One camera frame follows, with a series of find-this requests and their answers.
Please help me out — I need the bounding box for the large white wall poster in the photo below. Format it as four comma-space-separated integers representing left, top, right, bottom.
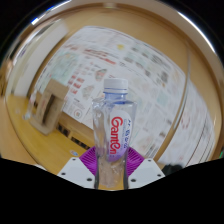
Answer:
34, 25, 186, 158
155, 79, 217, 168

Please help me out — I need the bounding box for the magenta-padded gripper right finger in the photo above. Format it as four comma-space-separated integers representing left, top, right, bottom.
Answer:
123, 146, 166, 190

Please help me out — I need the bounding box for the brown cardboard model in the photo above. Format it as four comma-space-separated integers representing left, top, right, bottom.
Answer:
29, 78, 70, 136

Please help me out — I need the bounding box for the clear plastic water bottle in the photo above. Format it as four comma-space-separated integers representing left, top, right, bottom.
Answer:
92, 77, 138, 190

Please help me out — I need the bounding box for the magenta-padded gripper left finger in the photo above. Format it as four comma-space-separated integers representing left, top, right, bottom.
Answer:
57, 146, 100, 190

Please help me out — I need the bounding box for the small clear plastic bottle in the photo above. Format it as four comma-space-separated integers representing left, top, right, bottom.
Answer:
23, 89, 38, 122

